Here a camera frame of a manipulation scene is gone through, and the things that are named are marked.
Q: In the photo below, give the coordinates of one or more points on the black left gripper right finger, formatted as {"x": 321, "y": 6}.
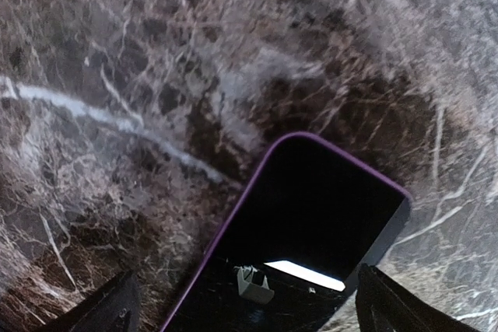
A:
{"x": 382, "y": 304}

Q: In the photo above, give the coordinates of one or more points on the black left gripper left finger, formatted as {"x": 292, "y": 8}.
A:
{"x": 115, "y": 306}

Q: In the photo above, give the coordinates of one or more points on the black smartphone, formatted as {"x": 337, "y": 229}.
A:
{"x": 287, "y": 256}

